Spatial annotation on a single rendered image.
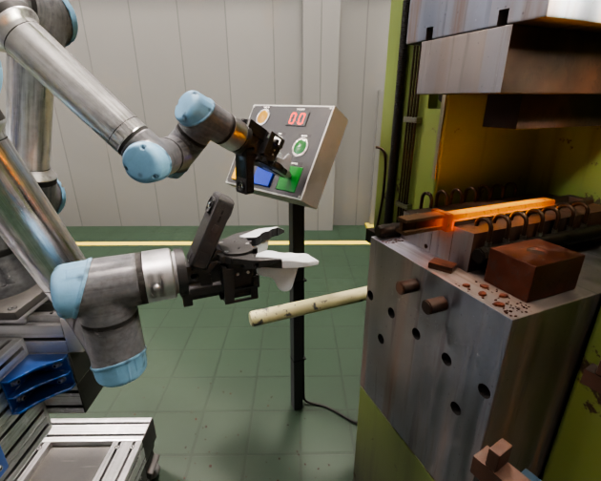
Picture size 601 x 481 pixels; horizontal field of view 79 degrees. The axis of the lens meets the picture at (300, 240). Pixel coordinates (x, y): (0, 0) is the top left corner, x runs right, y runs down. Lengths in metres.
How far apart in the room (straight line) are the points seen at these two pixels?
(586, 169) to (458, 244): 0.50
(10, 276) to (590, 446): 1.19
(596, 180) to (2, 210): 1.19
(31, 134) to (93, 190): 3.15
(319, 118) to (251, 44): 2.56
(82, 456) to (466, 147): 1.41
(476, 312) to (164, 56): 3.43
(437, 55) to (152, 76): 3.20
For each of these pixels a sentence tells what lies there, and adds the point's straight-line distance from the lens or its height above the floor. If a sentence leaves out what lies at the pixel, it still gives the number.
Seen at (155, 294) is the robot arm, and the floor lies 0.97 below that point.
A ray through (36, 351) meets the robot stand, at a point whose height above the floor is 0.69.
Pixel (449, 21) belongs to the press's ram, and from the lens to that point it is 0.79.
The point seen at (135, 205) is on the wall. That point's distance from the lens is 4.03.
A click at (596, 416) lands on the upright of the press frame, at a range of 0.88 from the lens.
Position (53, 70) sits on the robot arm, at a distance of 0.81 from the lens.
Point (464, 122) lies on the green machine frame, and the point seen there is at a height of 1.16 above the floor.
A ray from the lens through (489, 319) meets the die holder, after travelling 0.66.
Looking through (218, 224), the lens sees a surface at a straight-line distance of 0.54.
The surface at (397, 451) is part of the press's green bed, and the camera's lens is 1.05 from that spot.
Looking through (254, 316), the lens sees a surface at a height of 0.64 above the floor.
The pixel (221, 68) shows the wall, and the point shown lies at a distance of 3.62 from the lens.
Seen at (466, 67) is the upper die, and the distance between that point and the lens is 0.74.
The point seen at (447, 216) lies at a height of 1.01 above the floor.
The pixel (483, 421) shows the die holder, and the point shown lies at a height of 0.71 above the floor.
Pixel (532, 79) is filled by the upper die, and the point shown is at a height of 1.25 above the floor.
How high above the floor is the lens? 1.22
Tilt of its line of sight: 21 degrees down
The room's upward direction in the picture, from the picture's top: straight up
